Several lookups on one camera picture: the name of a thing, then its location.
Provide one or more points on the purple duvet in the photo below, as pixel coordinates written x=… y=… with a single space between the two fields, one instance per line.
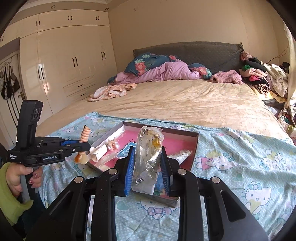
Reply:
x=177 y=70

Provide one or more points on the pink fuzzy garment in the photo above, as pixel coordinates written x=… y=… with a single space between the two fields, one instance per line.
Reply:
x=230 y=76

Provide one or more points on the dark grey headboard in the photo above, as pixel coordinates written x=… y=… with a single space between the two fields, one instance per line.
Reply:
x=216 y=56

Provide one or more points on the grey cardboard box tray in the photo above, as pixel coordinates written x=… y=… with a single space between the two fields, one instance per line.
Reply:
x=174 y=140

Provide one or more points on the peach clothes on bed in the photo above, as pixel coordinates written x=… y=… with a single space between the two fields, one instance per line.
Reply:
x=111 y=91

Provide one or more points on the hanging bags on door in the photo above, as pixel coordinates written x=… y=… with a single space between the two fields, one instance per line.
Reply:
x=10 y=83

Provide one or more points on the cream polka dot hair clip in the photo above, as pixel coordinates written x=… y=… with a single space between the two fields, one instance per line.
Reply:
x=104 y=152

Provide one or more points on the Hello Kitty blue sheet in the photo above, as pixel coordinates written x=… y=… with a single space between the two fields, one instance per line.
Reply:
x=259 y=170

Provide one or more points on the cream wardrobe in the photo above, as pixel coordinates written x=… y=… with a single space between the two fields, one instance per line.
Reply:
x=65 y=55

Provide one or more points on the floral dark blue pillow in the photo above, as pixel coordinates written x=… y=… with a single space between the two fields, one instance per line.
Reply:
x=147 y=61

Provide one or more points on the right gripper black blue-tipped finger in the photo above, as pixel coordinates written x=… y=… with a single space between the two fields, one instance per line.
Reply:
x=67 y=141

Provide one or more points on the blue plastic case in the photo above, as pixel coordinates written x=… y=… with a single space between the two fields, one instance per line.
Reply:
x=159 y=186

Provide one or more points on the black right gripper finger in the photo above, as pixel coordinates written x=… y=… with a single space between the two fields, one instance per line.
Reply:
x=74 y=147

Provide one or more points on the green sleeve forearm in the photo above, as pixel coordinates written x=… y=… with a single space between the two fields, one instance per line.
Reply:
x=10 y=206

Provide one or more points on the clear flat plastic bag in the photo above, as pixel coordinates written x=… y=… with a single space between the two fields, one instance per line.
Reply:
x=181 y=156

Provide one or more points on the bag with gold earrings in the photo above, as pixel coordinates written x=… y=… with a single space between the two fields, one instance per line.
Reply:
x=147 y=159

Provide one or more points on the pile of clothes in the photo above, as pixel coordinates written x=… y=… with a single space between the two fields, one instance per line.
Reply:
x=274 y=86

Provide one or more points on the beige bed blanket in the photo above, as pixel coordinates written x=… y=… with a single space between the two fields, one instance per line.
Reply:
x=197 y=102

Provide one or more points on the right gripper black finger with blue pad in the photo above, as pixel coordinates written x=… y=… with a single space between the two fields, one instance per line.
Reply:
x=227 y=217
x=67 y=216

